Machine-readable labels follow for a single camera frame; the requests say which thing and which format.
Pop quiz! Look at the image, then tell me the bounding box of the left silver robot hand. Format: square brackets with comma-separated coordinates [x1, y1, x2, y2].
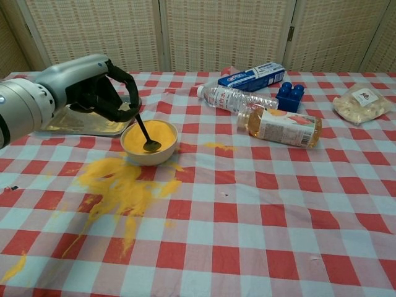
[35, 54, 140, 122]

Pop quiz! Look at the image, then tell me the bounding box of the black spoon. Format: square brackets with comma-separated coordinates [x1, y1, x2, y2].
[135, 113, 163, 154]

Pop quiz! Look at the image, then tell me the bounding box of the metal tray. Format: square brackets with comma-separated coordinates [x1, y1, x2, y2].
[33, 95, 143, 137]

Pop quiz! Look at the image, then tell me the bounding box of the off-white bowl of yellow powder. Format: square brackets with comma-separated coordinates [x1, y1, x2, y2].
[120, 119, 179, 166]

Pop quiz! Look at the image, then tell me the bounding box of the spilled yellow powder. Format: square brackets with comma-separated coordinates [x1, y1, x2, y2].
[61, 156, 183, 259]

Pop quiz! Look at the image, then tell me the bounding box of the woven folding screen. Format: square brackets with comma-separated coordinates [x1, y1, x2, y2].
[0, 0, 396, 81]

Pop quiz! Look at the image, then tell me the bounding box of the clear water bottle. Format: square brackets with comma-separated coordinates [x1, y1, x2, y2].
[197, 85, 279, 116]

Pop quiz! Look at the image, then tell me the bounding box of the blue toothpaste box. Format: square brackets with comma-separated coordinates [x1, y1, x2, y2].
[217, 62, 286, 93]

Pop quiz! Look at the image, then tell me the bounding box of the amber juice bottle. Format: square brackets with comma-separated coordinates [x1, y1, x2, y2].
[236, 106, 322, 149]

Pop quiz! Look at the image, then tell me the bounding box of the blue toy brick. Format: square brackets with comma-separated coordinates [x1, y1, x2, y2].
[275, 81, 306, 114]

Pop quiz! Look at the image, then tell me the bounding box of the red white checkered tablecloth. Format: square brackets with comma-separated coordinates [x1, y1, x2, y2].
[0, 71, 396, 297]

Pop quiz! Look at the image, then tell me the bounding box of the clear bag of snacks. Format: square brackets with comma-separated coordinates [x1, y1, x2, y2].
[332, 83, 396, 126]

